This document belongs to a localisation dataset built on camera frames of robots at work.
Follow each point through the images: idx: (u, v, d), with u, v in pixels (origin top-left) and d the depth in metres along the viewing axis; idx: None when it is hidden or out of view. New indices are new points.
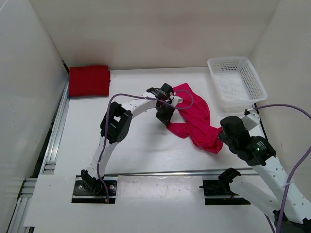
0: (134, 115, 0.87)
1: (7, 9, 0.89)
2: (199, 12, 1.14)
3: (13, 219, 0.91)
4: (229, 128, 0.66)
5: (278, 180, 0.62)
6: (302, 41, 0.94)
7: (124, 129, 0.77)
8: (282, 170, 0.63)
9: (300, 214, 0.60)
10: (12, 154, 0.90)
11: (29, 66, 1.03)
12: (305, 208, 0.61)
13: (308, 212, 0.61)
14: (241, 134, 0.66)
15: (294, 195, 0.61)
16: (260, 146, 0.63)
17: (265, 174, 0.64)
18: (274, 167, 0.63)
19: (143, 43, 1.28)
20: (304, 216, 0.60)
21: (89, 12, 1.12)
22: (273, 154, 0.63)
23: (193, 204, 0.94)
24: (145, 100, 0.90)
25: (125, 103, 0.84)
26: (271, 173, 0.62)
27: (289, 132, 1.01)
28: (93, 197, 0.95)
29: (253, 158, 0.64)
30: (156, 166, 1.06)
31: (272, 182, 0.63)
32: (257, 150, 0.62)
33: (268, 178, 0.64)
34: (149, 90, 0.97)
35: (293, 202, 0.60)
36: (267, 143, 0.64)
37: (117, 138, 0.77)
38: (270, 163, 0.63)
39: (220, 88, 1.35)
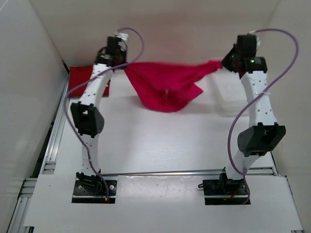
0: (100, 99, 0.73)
1: (7, 8, 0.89)
2: (199, 11, 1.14)
3: (13, 219, 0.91)
4: (241, 39, 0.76)
5: (255, 88, 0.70)
6: (301, 40, 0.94)
7: (98, 119, 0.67)
8: (263, 84, 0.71)
9: (257, 117, 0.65)
10: (12, 153, 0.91)
11: (29, 66, 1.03)
12: (267, 118, 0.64)
13: (267, 121, 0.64)
14: (246, 48, 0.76)
15: (263, 104, 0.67)
16: (255, 61, 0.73)
17: (247, 86, 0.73)
18: (257, 77, 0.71)
19: (143, 43, 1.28)
20: (260, 122, 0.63)
21: (89, 12, 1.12)
22: (264, 70, 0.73)
23: (193, 204, 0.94)
24: (100, 78, 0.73)
25: (82, 96, 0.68)
26: (252, 82, 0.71)
27: (288, 132, 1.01)
28: (93, 197, 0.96)
29: (244, 68, 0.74)
30: (156, 166, 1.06)
31: (250, 89, 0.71)
32: (250, 61, 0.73)
33: (249, 88, 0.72)
34: (96, 60, 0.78)
35: (257, 108, 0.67)
36: (263, 62, 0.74)
37: (98, 130, 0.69)
38: (256, 73, 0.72)
39: (220, 87, 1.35)
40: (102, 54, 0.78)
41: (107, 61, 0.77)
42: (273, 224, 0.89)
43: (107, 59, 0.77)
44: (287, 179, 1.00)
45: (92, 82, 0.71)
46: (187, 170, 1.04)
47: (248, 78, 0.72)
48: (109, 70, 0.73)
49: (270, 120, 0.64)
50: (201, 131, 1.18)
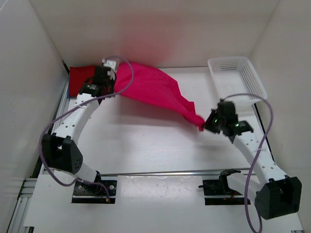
0: (78, 132, 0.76)
1: (7, 8, 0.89)
2: (199, 12, 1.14)
3: (13, 219, 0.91)
4: (222, 108, 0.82)
5: (250, 147, 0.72)
6: (301, 41, 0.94)
7: (75, 156, 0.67)
8: (255, 142, 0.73)
9: (266, 174, 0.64)
10: (12, 154, 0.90)
11: (29, 66, 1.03)
12: (274, 172, 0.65)
13: (277, 175, 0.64)
14: (230, 115, 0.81)
15: (265, 160, 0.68)
16: (240, 124, 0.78)
17: (241, 146, 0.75)
18: (248, 137, 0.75)
19: (143, 44, 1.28)
20: (271, 177, 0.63)
21: (89, 12, 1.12)
22: (250, 130, 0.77)
23: (193, 204, 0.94)
24: (82, 109, 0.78)
25: (59, 126, 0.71)
26: (245, 141, 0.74)
27: (288, 132, 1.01)
28: (93, 197, 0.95)
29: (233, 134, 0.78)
30: (156, 166, 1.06)
31: (245, 149, 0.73)
32: (236, 125, 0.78)
33: (244, 148, 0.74)
34: (81, 91, 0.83)
35: (261, 164, 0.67)
36: (248, 124, 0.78)
37: (74, 169, 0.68)
38: (245, 135, 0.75)
39: (220, 88, 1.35)
40: (88, 85, 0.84)
41: (93, 92, 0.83)
42: (273, 224, 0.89)
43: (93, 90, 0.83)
44: None
45: (74, 112, 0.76)
46: (187, 170, 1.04)
47: (239, 140, 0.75)
48: (93, 100, 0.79)
49: (280, 174, 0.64)
50: (201, 131, 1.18)
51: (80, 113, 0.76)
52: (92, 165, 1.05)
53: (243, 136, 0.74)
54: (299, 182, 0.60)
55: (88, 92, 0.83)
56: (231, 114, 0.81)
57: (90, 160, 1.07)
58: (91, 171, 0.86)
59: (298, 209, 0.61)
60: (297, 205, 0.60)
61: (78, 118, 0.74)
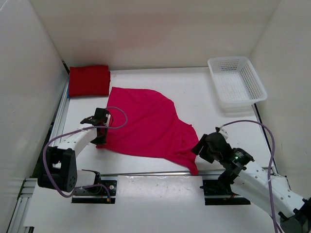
0: (77, 151, 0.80)
1: (7, 8, 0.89)
2: (198, 12, 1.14)
3: (13, 219, 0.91)
4: (213, 143, 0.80)
5: (261, 180, 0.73)
6: (301, 41, 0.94)
7: (72, 172, 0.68)
8: (262, 171, 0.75)
9: (288, 205, 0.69)
10: (12, 153, 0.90)
11: (29, 66, 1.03)
12: (293, 199, 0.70)
13: (297, 203, 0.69)
14: (224, 148, 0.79)
15: (279, 189, 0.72)
16: (239, 156, 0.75)
17: (249, 178, 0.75)
18: (254, 168, 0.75)
19: (143, 44, 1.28)
20: (294, 207, 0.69)
21: (89, 12, 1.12)
22: (251, 159, 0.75)
23: (192, 204, 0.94)
24: (83, 132, 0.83)
25: (61, 143, 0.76)
26: (254, 174, 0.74)
27: (288, 132, 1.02)
28: (93, 197, 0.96)
29: (236, 168, 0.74)
30: (156, 166, 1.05)
31: (255, 182, 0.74)
32: (235, 158, 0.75)
33: (253, 181, 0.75)
34: (83, 121, 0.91)
35: (279, 196, 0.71)
36: (246, 153, 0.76)
37: (67, 185, 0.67)
38: (250, 166, 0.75)
39: (220, 87, 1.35)
40: (90, 118, 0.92)
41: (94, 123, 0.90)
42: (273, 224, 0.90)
43: (92, 122, 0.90)
44: (287, 179, 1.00)
45: (76, 133, 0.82)
46: (187, 170, 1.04)
47: (248, 174, 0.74)
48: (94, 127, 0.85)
49: (299, 201, 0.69)
50: (201, 131, 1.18)
51: (81, 134, 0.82)
52: (92, 165, 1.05)
53: (249, 169, 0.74)
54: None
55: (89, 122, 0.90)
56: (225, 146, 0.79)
57: (90, 160, 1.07)
58: (89, 174, 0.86)
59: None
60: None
61: (79, 138, 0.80)
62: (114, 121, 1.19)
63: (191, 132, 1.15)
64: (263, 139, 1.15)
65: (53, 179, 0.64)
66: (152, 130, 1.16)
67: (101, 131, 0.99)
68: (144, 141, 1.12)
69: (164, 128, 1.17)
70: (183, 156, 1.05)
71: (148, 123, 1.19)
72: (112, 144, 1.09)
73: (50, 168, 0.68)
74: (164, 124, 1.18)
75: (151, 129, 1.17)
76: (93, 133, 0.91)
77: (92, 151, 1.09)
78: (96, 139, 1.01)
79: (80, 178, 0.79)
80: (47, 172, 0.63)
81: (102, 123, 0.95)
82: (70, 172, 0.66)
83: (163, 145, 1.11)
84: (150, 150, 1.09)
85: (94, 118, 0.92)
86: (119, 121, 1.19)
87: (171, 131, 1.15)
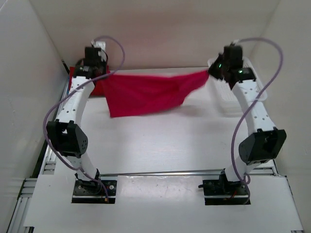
0: (79, 115, 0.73)
1: (6, 8, 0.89)
2: (198, 12, 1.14)
3: (13, 219, 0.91)
4: (229, 51, 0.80)
5: (248, 97, 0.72)
6: (301, 41, 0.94)
7: (80, 137, 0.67)
8: (255, 91, 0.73)
9: (256, 124, 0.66)
10: (13, 153, 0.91)
11: (29, 66, 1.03)
12: (266, 122, 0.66)
13: (267, 125, 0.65)
14: (234, 60, 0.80)
15: (258, 110, 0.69)
16: (244, 71, 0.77)
17: (239, 92, 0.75)
18: (248, 87, 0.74)
19: (143, 44, 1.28)
20: (260, 127, 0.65)
21: (89, 12, 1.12)
22: (252, 79, 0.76)
23: (193, 204, 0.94)
24: (78, 93, 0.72)
25: (60, 113, 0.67)
26: (244, 91, 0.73)
27: (287, 132, 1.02)
28: (93, 197, 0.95)
29: (233, 80, 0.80)
30: (156, 166, 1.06)
31: (243, 98, 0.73)
32: (239, 72, 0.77)
33: (241, 95, 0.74)
34: (75, 73, 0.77)
35: (254, 114, 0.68)
36: (251, 72, 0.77)
37: (81, 150, 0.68)
38: (247, 83, 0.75)
39: (220, 88, 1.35)
40: (81, 67, 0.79)
41: (87, 74, 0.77)
42: (273, 224, 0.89)
43: (86, 73, 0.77)
44: (287, 179, 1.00)
45: (72, 97, 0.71)
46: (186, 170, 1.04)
47: (239, 87, 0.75)
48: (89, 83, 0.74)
49: (269, 125, 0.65)
50: (201, 131, 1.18)
51: (78, 96, 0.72)
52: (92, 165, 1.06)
53: (243, 84, 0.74)
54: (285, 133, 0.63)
55: (81, 74, 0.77)
56: (236, 58, 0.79)
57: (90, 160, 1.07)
58: (92, 167, 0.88)
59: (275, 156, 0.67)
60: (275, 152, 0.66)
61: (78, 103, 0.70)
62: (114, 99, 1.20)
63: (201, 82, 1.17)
64: None
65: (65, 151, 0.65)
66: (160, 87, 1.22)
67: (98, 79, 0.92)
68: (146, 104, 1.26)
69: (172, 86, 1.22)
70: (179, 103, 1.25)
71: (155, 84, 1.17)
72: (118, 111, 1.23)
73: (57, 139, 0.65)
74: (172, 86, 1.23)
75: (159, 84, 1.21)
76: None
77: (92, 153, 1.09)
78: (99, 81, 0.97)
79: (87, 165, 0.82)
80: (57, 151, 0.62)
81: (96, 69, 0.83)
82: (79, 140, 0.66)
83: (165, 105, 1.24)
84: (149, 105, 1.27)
85: (87, 68, 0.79)
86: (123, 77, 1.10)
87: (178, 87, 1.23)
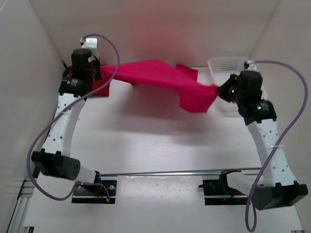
0: (69, 139, 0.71)
1: (6, 8, 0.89)
2: (198, 12, 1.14)
3: (13, 219, 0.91)
4: (247, 80, 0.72)
5: (267, 141, 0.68)
6: (301, 41, 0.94)
7: (71, 167, 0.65)
8: (274, 135, 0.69)
9: (274, 177, 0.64)
10: (13, 153, 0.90)
11: (29, 66, 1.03)
12: (284, 174, 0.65)
13: (285, 180, 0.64)
14: (252, 91, 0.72)
15: (278, 160, 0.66)
16: (262, 107, 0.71)
17: (256, 132, 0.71)
18: (267, 128, 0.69)
19: (143, 45, 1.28)
20: (279, 181, 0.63)
21: (89, 12, 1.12)
22: (272, 118, 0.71)
23: (193, 204, 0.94)
24: (66, 116, 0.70)
25: (46, 140, 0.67)
26: (263, 132, 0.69)
27: (288, 132, 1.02)
28: (93, 197, 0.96)
29: (251, 115, 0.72)
30: (156, 166, 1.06)
31: (260, 139, 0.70)
32: (258, 108, 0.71)
33: (258, 137, 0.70)
34: (62, 90, 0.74)
35: (273, 165, 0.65)
36: (271, 108, 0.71)
37: (73, 175, 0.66)
38: (265, 123, 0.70)
39: (220, 88, 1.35)
40: (69, 81, 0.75)
41: (75, 90, 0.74)
42: (273, 224, 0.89)
43: (76, 88, 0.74)
44: None
45: (58, 122, 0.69)
46: (186, 170, 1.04)
47: (257, 127, 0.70)
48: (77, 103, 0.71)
49: (288, 180, 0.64)
50: (201, 130, 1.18)
51: (65, 120, 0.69)
52: (92, 165, 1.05)
53: (262, 124, 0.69)
54: (306, 191, 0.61)
55: (70, 90, 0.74)
56: (254, 90, 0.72)
57: (90, 160, 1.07)
58: (90, 172, 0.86)
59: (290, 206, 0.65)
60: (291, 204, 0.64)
61: (65, 128, 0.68)
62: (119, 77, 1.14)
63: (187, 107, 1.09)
64: None
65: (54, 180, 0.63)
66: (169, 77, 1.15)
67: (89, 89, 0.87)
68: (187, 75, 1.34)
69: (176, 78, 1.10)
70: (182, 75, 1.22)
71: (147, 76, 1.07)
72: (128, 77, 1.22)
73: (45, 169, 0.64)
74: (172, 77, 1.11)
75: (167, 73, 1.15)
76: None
77: (92, 153, 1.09)
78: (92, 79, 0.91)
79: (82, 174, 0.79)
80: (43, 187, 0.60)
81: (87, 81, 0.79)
82: (69, 170, 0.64)
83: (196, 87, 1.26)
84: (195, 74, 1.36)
85: (76, 83, 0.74)
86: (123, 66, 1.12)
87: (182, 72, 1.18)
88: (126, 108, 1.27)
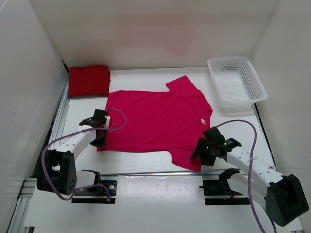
0: (76, 154, 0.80)
1: (6, 8, 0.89)
2: (198, 12, 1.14)
3: (13, 219, 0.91)
4: (206, 133, 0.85)
5: (243, 160, 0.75)
6: (302, 41, 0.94)
7: (71, 174, 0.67)
8: (246, 153, 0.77)
9: (266, 179, 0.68)
10: (13, 153, 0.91)
11: (29, 66, 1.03)
12: (272, 174, 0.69)
13: (275, 177, 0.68)
14: (216, 137, 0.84)
15: (259, 167, 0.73)
16: (228, 142, 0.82)
17: (235, 160, 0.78)
18: (239, 151, 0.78)
19: (143, 45, 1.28)
20: (271, 181, 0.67)
21: (89, 13, 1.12)
22: (238, 144, 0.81)
23: (192, 204, 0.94)
24: (82, 134, 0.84)
25: (60, 145, 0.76)
26: (237, 155, 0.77)
27: (287, 132, 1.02)
28: (93, 197, 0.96)
29: (225, 153, 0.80)
30: (156, 166, 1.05)
31: (240, 163, 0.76)
32: (225, 144, 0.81)
33: (237, 162, 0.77)
34: (82, 123, 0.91)
35: (258, 172, 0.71)
36: (233, 140, 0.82)
37: (67, 189, 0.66)
38: (235, 149, 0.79)
39: (219, 87, 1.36)
40: (89, 119, 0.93)
41: (92, 124, 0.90)
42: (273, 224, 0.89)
43: (91, 123, 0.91)
44: None
45: (75, 135, 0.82)
46: (187, 170, 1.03)
47: (232, 156, 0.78)
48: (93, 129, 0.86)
49: (277, 176, 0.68)
50: None
51: (81, 136, 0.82)
52: (91, 164, 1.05)
53: (233, 151, 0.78)
54: (294, 176, 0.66)
55: (88, 124, 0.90)
56: (216, 136, 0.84)
57: (91, 160, 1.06)
58: (89, 175, 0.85)
59: (308, 208, 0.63)
60: (304, 201, 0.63)
61: (78, 140, 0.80)
62: (119, 120, 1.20)
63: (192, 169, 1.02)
64: (263, 139, 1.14)
65: (51, 182, 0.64)
66: (165, 124, 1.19)
67: (99, 133, 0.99)
68: (181, 88, 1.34)
69: (178, 138, 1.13)
70: (177, 101, 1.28)
71: (147, 135, 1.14)
72: (129, 110, 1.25)
73: (48, 171, 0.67)
74: (177, 141, 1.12)
75: (164, 123, 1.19)
76: (91, 135, 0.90)
77: (92, 152, 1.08)
78: (95, 141, 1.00)
79: (80, 179, 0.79)
80: (45, 176, 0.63)
81: (101, 124, 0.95)
82: (69, 174, 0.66)
83: (194, 107, 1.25)
84: (187, 84, 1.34)
85: (93, 120, 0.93)
86: (119, 123, 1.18)
87: (178, 106, 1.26)
88: (126, 108, 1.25)
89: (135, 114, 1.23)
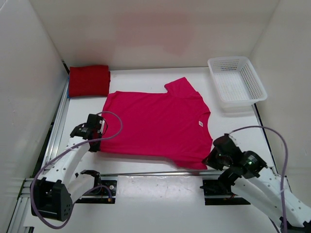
0: (70, 174, 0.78)
1: (7, 8, 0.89)
2: (198, 12, 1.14)
3: (13, 219, 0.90)
4: (222, 148, 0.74)
5: (273, 190, 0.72)
6: (302, 41, 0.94)
7: (64, 202, 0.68)
8: (275, 180, 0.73)
9: (299, 218, 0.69)
10: (13, 153, 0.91)
11: (29, 66, 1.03)
12: (303, 210, 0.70)
13: (307, 215, 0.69)
14: (233, 152, 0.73)
15: (290, 200, 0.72)
16: (252, 160, 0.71)
17: (260, 185, 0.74)
18: (267, 177, 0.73)
19: (143, 44, 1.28)
20: (304, 220, 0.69)
21: (89, 12, 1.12)
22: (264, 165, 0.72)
23: (193, 204, 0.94)
24: (73, 151, 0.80)
25: (50, 171, 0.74)
26: (267, 183, 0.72)
27: (287, 132, 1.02)
28: (93, 197, 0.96)
29: (248, 172, 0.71)
30: (156, 165, 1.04)
31: (267, 190, 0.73)
32: (249, 163, 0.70)
33: (264, 188, 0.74)
34: (73, 133, 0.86)
35: (290, 207, 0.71)
36: (258, 157, 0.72)
37: (62, 215, 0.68)
38: (263, 174, 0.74)
39: (219, 87, 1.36)
40: (80, 128, 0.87)
41: (85, 134, 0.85)
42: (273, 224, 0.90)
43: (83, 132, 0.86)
44: (287, 179, 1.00)
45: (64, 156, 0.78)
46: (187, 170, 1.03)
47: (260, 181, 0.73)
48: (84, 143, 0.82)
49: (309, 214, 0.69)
50: None
51: (71, 156, 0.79)
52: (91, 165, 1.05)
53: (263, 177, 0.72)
54: None
55: (79, 134, 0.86)
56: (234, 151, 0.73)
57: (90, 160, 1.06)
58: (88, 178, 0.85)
59: None
60: None
61: (69, 162, 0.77)
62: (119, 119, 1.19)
63: (196, 166, 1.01)
64: (263, 139, 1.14)
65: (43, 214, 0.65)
66: (166, 125, 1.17)
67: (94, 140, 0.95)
68: (181, 88, 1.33)
69: (179, 138, 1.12)
70: (177, 100, 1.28)
71: (148, 135, 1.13)
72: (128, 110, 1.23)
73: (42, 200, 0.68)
74: (177, 140, 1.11)
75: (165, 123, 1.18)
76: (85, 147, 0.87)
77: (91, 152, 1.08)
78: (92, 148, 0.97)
79: (79, 187, 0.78)
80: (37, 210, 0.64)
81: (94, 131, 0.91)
82: (61, 204, 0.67)
83: (194, 107, 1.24)
84: (187, 84, 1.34)
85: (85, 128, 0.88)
86: (118, 123, 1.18)
87: (178, 106, 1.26)
88: (126, 108, 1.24)
89: (135, 114, 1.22)
